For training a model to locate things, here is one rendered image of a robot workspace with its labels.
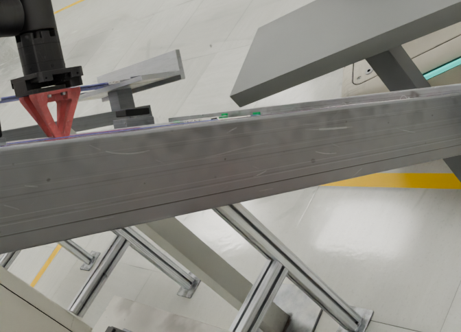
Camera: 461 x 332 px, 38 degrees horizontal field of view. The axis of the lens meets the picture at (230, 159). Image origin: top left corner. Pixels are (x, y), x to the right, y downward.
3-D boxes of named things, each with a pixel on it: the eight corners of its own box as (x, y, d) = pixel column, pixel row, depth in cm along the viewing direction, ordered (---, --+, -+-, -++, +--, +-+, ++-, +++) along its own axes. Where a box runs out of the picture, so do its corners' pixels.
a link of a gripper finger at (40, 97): (46, 148, 88) (31, 78, 87) (26, 149, 94) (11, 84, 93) (92, 138, 92) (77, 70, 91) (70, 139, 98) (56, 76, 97)
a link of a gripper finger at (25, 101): (50, 148, 87) (34, 77, 86) (29, 149, 93) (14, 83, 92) (95, 138, 92) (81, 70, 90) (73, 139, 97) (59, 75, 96)
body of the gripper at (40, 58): (40, 86, 86) (27, 29, 85) (12, 93, 94) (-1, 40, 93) (86, 79, 90) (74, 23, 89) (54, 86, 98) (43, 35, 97)
